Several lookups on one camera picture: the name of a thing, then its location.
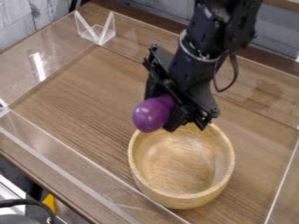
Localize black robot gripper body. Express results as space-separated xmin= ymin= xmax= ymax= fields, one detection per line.
xmin=142 ymin=29 xmax=241 ymax=103

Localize clear acrylic corner bracket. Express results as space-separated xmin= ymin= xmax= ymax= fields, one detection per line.
xmin=74 ymin=11 xmax=117 ymax=46

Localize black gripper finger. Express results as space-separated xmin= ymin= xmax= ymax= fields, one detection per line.
xmin=189 ymin=84 xmax=221 ymax=130
xmin=163 ymin=105 xmax=191 ymax=132

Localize black cable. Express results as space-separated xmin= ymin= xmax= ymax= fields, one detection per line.
xmin=0 ymin=199 xmax=57 ymax=224

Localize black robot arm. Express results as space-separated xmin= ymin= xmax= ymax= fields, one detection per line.
xmin=133 ymin=0 xmax=264 ymax=132

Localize purple toy eggplant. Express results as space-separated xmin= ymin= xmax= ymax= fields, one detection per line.
xmin=133 ymin=94 xmax=175 ymax=133

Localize brown wooden bowl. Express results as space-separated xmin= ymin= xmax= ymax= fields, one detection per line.
xmin=127 ymin=124 xmax=237 ymax=210

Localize clear acrylic table wall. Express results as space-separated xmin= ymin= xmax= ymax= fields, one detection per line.
xmin=0 ymin=105 xmax=190 ymax=224

